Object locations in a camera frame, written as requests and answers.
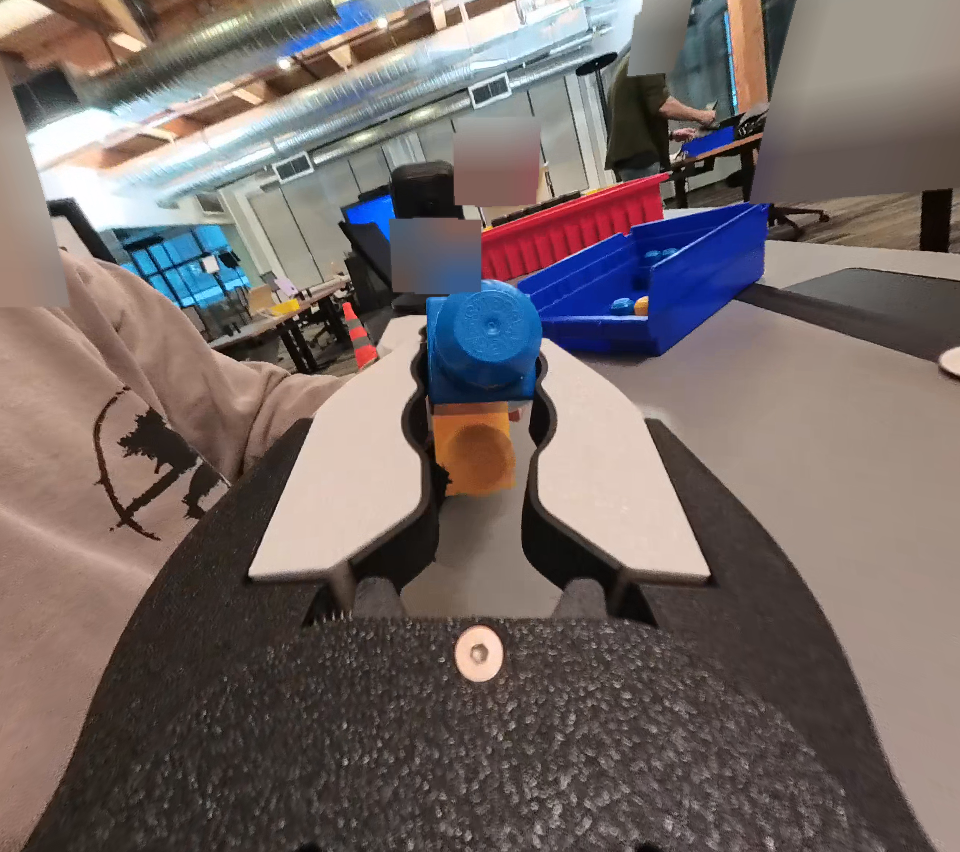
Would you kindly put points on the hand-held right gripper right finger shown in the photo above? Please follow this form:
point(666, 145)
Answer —
point(615, 492)

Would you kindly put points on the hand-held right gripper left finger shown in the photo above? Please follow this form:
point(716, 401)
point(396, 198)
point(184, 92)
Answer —
point(345, 492)

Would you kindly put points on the pile of mega blocks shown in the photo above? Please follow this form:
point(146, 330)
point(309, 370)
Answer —
point(622, 305)

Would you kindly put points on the blue-screen monitor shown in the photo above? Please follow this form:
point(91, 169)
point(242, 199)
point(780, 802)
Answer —
point(367, 211)

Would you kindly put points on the white document stand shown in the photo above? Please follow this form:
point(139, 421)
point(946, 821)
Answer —
point(951, 362)

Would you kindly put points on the black office chair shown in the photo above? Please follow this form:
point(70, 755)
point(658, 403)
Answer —
point(795, 215)

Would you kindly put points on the yellow mega block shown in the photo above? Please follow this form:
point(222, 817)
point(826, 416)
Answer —
point(472, 455)

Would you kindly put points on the blue one-stud mega block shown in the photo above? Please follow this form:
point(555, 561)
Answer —
point(487, 327)

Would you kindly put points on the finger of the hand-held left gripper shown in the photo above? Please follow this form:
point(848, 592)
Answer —
point(397, 338)

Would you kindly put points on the black floor lamp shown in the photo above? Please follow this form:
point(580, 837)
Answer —
point(596, 66)

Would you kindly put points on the blue storage bin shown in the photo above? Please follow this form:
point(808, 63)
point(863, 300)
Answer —
point(705, 282)
point(709, 141)

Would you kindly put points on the person's left forearm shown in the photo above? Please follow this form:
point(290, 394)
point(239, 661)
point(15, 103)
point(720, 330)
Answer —
point(285, 410)

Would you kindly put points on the orange traffic cone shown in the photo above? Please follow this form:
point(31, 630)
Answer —
point(360, 342)

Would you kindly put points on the silver ceiling air duct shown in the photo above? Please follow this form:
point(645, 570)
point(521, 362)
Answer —
point(337, 110)
point(225, 42)

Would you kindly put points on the wooden support post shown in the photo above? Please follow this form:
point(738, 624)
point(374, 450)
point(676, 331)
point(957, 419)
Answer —
point(742, 5)

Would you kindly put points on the red storage bin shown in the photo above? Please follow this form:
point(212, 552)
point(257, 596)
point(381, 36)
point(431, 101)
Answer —
point(570, 230)

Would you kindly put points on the wood-top office desk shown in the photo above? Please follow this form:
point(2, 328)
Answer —
point(936, 222)
point(720, 151)
point(315, 293)

